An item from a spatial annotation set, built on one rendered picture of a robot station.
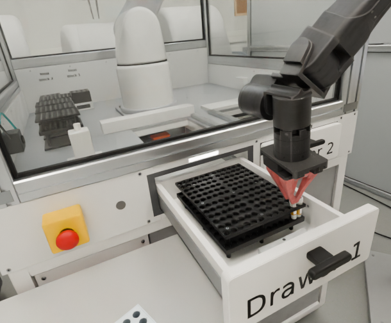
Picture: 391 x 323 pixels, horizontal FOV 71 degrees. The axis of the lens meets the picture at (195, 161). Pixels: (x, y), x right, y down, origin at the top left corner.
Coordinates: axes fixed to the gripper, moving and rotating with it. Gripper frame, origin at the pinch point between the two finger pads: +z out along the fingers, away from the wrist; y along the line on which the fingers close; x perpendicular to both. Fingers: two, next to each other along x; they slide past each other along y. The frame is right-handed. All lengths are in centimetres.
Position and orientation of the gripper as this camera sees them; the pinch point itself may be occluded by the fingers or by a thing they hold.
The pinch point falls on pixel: (291, 197)
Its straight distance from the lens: 54.6
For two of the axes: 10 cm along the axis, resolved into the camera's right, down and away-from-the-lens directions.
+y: 3.3, 4.1, -8.5
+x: 9.3, -3.0, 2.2
